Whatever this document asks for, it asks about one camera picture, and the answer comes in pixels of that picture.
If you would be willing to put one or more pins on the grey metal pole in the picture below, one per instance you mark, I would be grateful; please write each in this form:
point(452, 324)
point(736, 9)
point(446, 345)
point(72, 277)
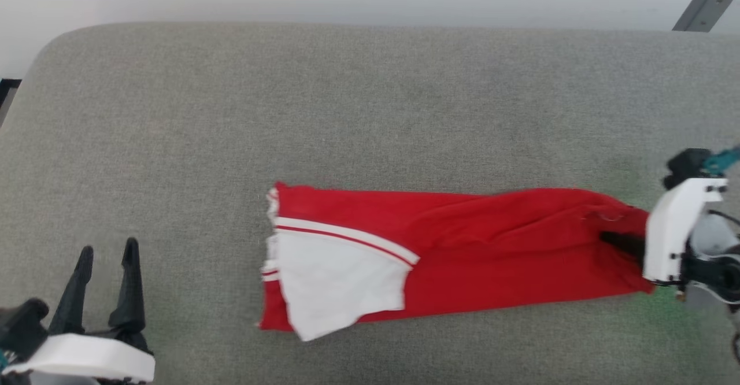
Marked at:
point(696, 0)

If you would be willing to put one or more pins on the grey metal bracket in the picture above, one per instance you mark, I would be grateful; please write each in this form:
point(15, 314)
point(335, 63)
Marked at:
point(712, 12)

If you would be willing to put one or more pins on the red and white garment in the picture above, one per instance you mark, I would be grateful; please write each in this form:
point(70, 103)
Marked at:
point(491, 246)

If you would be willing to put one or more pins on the teal right camera connector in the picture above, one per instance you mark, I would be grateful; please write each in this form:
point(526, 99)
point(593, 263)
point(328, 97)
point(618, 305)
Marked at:
point(722, 162)

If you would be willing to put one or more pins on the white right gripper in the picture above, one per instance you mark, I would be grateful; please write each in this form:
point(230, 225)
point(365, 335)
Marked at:
point(668, 234)

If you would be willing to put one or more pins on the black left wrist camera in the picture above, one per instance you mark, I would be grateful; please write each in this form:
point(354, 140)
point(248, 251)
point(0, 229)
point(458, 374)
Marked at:
point(23, 327)

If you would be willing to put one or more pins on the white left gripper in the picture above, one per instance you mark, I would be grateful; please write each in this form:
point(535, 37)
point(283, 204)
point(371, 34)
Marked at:
point(87, 359)

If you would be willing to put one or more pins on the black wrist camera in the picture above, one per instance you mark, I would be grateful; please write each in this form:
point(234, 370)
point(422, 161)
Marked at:
point(685, 165)
point(23, 327)

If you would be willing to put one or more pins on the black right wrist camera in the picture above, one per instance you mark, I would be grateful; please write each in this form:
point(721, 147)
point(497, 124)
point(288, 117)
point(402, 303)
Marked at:
point(685, 165)

